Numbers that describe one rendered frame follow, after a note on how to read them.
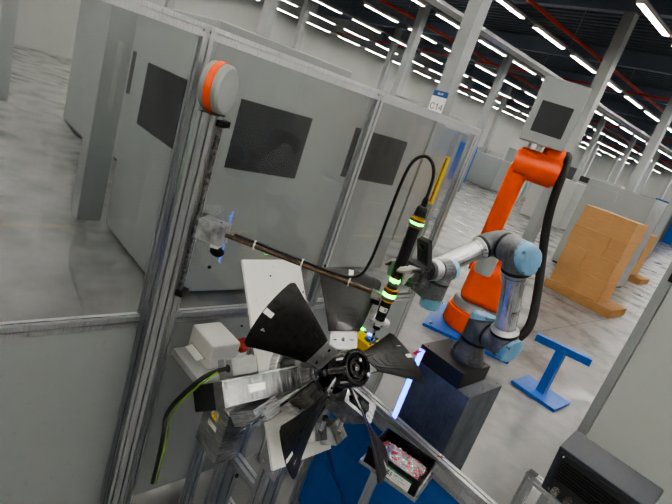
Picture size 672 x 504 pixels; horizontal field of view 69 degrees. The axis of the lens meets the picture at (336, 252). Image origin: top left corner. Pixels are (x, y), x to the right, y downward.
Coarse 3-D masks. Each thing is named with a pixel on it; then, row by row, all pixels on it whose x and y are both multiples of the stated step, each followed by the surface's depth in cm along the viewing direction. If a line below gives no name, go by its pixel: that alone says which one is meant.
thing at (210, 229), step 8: (200, 216) 162; (208, 216) 166; (200, 224) 161; (208, 224) 161; (216, 224) 160; (224, 224) 163; (200, 232) 162; (208, 232) 161; (216, 232) 161; (224, 232) 162; (208, 240) 162; (216, 240) 162; (224, 240) 165
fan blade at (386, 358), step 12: (372, 348) 176; (384, 348) 178; (396, 348) 181; (372, 360) 168; (384, 360) 171; (396, 360) 174; (408, 360) 178; (384, 372) 165; (396, 372) 168; (408, 372) 173; (420, 372) 178
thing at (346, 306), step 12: (324, 276) 171; (360, 276) 173; (324, 288) 169; (336, 288) 170; (348, 288) 170; (372, 288) 172; (324, 300) 168; (336, 300) 168; (348, 300) 167; (360, 300) 168; (336, 312) 166; (348, 312) 165; (360, 312) 166; (336, 324) 163; (348, 324) 163; (360, 324) 163
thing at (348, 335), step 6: (330, 336) 162; (336, 336) 162; (342, 336) 162; (348, 336) 162; (354, 336) 162; (330, 342) 161; (336, 342) 161; (342, 342) 161; (348, 342) 161; (354, 342) 161; (342, 348) 160; (348, 348) 160
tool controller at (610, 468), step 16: (576, 432) 153; (560, 448) 148; (576, 448) 147; (592, 448) 148; (560, 464) 149; (576, 464) 144; (592, 464) 143; (608, 464) 143; (624, 464) 144; (544, 480) 155; (560, 480) 150; (576, 480) 146; (592, 480) 142; (608, 480) 138; (624, 480) 139; (640, 480) 140; (560, 496) 151; (576, 496) 147; (592, 496) 143; (608, 496) 139; (624, 496) 136; (640, 496) 135; (656, 496) 135
